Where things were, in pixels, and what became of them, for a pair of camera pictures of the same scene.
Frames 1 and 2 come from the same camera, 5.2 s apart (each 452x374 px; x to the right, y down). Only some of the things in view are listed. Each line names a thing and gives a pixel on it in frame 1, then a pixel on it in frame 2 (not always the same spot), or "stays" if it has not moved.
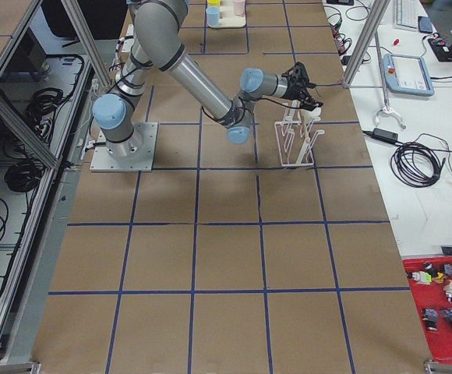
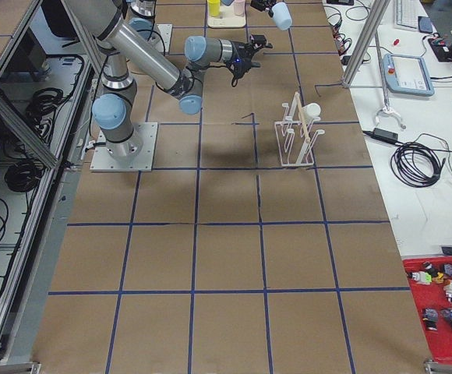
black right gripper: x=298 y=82 → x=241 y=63
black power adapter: x=386 y=135 stays
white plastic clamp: x=389 y=111 stays
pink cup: x=238 y=7 stays
